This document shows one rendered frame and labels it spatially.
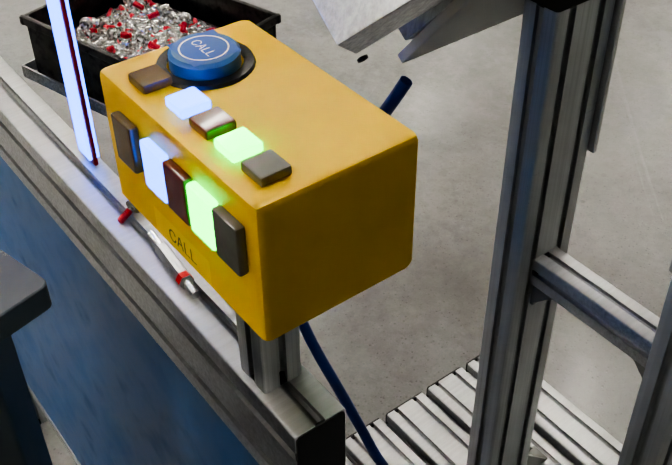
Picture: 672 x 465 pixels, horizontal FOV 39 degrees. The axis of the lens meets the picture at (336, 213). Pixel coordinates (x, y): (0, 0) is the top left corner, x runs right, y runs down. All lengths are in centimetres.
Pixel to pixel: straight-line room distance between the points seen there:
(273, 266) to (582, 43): 62
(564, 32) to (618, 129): 152
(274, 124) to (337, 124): 3
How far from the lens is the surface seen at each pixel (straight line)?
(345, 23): 86
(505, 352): 125
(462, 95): 255
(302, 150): 46
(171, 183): 49
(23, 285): 63
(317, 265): 47
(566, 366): 184
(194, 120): 48
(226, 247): 46
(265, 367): 61
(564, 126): 106
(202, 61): 52
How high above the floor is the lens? 134
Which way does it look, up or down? 39 degrees down
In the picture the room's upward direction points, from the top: 1 degrees counter-clockwise
